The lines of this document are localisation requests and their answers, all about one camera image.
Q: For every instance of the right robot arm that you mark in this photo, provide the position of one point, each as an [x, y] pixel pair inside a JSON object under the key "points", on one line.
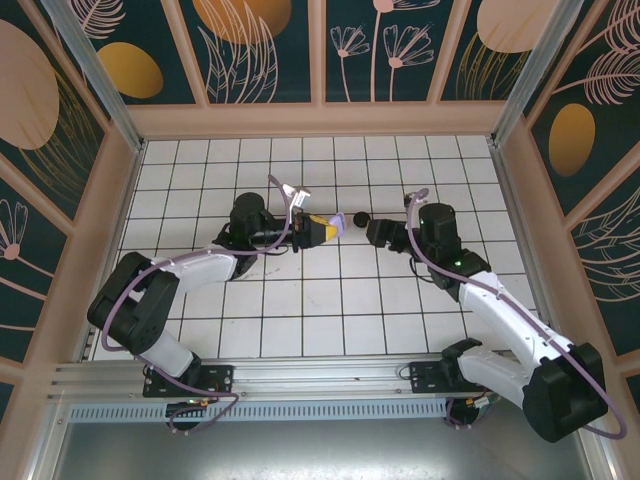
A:
{"points": [[510, 315]]}

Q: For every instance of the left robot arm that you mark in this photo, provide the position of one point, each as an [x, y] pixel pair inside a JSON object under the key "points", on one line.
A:
{"points": [[195, 265]]}

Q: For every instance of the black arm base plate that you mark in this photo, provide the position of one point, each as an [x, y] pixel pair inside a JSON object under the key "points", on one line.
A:
{"points": [[220, 380], [425, 380]]}

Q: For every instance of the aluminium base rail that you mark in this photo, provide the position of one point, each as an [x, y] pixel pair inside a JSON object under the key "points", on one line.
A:
{"points": [[310, 380]]}

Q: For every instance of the aluminium frame post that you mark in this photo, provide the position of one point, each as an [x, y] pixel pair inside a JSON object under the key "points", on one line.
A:
{"points": [[95, 80], [535, 75]]}

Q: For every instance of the grey metal panel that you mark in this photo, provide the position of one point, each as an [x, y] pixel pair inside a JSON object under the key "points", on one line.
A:
{"points": [[300, 450]]}

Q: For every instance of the purple earbud charging case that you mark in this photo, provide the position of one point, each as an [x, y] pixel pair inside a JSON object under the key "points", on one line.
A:
{"points": [[338, 222]]}

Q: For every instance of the black earbud charging case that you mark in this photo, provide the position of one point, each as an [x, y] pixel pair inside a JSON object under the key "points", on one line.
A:
{"points": [[360, 220]]}

